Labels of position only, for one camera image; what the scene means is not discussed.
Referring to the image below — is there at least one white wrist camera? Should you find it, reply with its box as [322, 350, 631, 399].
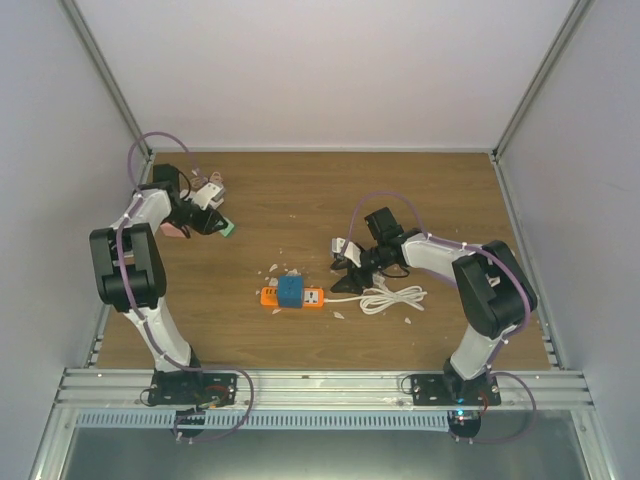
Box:
[330, 237, 362, 267]
[191, 182, 226, 210]

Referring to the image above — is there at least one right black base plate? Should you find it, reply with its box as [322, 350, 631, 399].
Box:
[408, 373, 502, 407]

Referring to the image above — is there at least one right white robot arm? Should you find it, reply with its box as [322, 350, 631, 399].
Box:
[331, 207, 538, 405]

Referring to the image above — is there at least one aluminium front rail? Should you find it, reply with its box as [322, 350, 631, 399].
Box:
[54, 369, 594, 411]

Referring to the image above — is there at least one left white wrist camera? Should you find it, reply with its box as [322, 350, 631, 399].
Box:
[191, 182, 226, 210]

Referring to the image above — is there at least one pink cube adapter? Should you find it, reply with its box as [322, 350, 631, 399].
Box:
[160, 223, 185, 238]

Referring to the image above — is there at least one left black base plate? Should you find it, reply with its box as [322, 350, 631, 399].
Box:
[140, 371, 238, 408]

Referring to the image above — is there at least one blue cube adapter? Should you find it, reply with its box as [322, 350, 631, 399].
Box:
[276, 275, 304, 308]

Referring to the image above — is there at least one white cord of orange strip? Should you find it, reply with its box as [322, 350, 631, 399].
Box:
[324, 285, 429, 317]

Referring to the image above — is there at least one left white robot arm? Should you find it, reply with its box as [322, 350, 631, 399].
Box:
[89, 164, 229, 404]

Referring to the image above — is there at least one orange power strip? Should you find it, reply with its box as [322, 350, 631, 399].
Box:
[259, 287, 325, 309]

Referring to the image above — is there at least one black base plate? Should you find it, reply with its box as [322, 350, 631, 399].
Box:
[140, 371, 238, 408]
[408, 373, 502, 407]

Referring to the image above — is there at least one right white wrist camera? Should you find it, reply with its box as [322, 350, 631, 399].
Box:
[330, 237, 362, 267]

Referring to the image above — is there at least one green cube adapter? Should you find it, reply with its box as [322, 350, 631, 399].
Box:
[219, 219, 235, 238]

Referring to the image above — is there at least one grey slotted cable duct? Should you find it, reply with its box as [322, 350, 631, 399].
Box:
[76, 409, 449, 432]

